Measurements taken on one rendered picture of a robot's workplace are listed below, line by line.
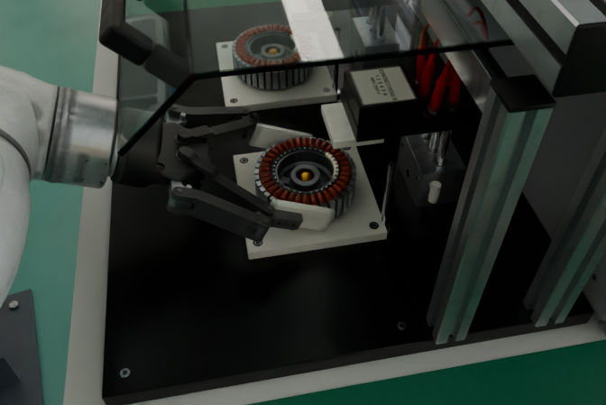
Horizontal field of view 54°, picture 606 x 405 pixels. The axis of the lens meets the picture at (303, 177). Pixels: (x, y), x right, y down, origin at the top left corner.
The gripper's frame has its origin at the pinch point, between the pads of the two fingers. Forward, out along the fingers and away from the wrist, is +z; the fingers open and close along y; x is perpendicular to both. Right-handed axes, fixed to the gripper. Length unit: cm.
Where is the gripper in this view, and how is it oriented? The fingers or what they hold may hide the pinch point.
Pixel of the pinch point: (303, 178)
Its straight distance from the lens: 66.6
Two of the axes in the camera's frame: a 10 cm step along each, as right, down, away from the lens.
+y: 1.8, 7.0, -6.8
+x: 3.9, -6.9, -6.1
